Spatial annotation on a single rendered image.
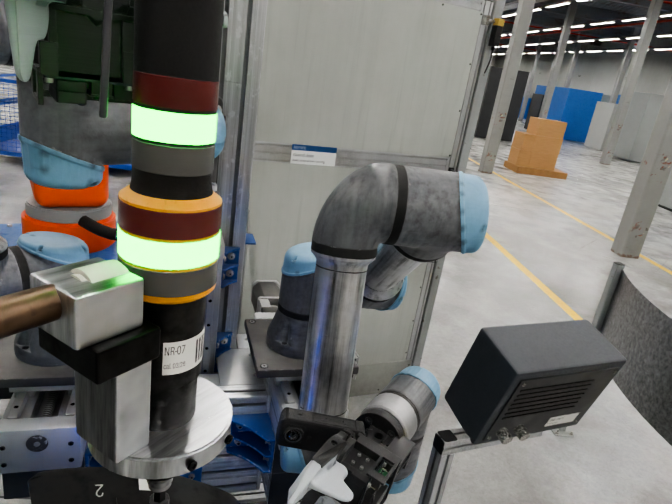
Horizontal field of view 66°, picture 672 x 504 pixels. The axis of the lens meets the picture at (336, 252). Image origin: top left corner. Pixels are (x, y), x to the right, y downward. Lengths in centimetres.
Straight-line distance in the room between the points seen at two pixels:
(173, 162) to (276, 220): 201
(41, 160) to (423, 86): 196
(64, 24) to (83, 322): 23
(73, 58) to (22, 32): 7
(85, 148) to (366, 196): 34
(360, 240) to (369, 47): 160
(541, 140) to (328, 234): 1207
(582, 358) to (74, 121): 85
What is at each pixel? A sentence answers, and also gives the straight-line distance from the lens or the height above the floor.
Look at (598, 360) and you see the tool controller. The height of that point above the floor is 123.
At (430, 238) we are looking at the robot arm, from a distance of 73.
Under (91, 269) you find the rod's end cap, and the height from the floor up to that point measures 155.
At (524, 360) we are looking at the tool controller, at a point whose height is 123.
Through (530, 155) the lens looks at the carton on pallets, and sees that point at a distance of 1268.
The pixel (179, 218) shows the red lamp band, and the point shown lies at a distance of 22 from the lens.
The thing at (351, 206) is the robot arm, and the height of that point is 147.
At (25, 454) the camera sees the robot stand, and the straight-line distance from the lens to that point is 109.
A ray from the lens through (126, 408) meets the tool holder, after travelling 25.
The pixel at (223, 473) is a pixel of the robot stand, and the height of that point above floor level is 74.
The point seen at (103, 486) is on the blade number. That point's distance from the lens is 63.
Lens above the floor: 164
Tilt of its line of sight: 20 degrees down
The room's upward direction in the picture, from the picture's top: 9 degrees clockwise
